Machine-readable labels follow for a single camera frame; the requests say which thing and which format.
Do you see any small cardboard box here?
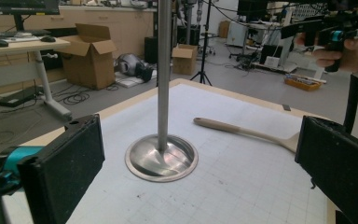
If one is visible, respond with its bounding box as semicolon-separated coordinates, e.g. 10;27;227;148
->
171;43;199;77

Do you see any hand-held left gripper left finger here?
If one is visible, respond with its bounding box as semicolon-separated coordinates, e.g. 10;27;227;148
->
18;113;106;224

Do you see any black keyboard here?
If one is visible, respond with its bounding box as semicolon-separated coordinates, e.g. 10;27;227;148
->
0;29;51;40

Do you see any white grid mat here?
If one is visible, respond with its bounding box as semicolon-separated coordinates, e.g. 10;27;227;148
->
1;83;329;224

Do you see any coiled black floor cable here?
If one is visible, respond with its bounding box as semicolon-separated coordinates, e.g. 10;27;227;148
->
55;88;91;105

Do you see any yellow tray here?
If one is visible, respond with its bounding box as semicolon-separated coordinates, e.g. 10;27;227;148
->
283;74;324;92

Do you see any black tripod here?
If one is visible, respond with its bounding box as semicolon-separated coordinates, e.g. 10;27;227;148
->
189;0;213;87

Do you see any white-legged desk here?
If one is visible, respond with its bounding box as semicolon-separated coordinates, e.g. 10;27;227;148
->
0;36;74;122

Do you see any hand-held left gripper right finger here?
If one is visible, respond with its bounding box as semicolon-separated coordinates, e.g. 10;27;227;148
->
294;115;358;224

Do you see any black flat floor device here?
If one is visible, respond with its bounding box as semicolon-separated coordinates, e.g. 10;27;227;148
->
0;86;45;108

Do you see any large open cardboard box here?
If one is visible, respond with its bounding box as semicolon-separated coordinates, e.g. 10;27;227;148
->
58;23;118;91

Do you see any black monitor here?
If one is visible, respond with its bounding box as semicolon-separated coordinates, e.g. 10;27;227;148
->
0;0;62;32

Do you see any grey rounded device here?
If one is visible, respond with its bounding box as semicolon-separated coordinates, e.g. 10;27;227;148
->
116;52;154;84

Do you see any wooden cabinet row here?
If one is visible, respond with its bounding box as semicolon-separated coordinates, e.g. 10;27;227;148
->
0;5;156;98

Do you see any black computer mouse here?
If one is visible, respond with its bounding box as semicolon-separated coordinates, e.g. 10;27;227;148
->
39;35;57;44

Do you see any metal utensil rack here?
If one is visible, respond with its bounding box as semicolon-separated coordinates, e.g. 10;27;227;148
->
124;0;200;183

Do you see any black metal frame bar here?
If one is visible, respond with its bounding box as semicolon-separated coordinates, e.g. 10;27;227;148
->
342;74;358;134

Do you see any beige slotted spoon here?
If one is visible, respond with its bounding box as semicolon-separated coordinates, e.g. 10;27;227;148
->
193;117;301;154

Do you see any white flat box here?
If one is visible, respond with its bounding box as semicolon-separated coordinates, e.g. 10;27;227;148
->
114;69;158;89

